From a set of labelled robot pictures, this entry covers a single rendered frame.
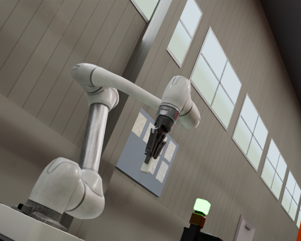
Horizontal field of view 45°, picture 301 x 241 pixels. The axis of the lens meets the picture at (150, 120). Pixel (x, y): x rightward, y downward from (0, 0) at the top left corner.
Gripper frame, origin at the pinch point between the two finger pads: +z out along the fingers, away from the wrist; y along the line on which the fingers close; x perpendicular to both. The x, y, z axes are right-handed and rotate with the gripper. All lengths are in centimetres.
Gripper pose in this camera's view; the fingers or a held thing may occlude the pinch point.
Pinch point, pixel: (146, 164)
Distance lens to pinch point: 145.4
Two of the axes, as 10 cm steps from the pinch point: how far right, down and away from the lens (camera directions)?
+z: -3.7, 8.6, -3.5
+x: 8.5, 1.7, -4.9
